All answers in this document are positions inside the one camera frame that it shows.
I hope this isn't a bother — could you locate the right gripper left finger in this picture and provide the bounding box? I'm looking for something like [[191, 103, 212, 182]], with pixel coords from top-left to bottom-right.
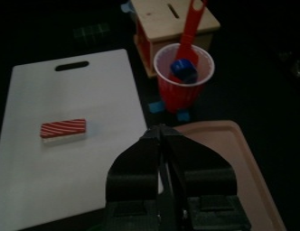
[[103, 124, 175, 231]]

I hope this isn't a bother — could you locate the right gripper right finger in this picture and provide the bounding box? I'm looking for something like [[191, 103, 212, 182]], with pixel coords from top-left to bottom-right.
[[158, 124, 252, 231]]

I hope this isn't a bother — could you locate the red striped toy salmon slice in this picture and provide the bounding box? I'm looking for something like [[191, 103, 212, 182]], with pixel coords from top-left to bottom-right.
[[39, 118, 88, 140]]

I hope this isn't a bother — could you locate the white toy rice block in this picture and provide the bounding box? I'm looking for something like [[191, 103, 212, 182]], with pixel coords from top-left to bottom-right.
[[40, 131, 87, 145]]

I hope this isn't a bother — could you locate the pink plastic tray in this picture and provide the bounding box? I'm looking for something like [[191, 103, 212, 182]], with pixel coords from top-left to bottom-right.
[[162, 120, 287, 231]]

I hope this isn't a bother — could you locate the white plastic cutting board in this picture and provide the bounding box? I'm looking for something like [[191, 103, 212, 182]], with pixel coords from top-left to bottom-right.
[[0, 48, 148, 231]]

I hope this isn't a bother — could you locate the blue tape piece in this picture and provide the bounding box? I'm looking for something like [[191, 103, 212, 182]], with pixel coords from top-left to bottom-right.
[[175, 109, 192, 123], [148, 100, 166, 114]]

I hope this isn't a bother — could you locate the red plastic cup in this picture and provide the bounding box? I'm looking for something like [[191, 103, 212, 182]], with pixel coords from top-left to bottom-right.
[[152, 42, 216, 115]]

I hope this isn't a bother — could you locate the blue plastic utensil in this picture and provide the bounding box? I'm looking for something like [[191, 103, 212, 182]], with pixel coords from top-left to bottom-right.
[[168, 58, 199, 85]]

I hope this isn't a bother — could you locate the red plastic utensil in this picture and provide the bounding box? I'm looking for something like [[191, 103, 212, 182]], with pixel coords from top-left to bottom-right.
[[168, 0, 207, 84]]

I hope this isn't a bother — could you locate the wooden box with red panel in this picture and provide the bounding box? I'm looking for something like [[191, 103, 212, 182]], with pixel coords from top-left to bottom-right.
[[129, 0, 220, 79]]

